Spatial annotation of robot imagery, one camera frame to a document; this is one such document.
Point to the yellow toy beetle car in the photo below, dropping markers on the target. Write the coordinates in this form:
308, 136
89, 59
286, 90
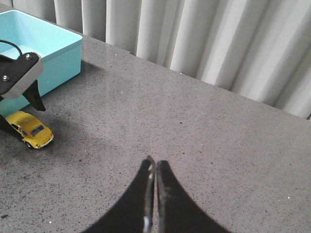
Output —
34, 134

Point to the light blue storage box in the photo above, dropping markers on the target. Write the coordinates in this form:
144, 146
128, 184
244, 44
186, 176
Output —
59, 49

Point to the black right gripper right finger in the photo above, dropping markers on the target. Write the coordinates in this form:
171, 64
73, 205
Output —
178, 213

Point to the grey pleated curtain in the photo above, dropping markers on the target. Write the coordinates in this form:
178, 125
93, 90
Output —
260, 49

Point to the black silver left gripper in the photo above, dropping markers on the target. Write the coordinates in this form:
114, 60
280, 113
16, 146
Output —
19, 77

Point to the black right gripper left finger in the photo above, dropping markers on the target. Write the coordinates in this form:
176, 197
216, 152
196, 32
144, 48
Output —
133, 212

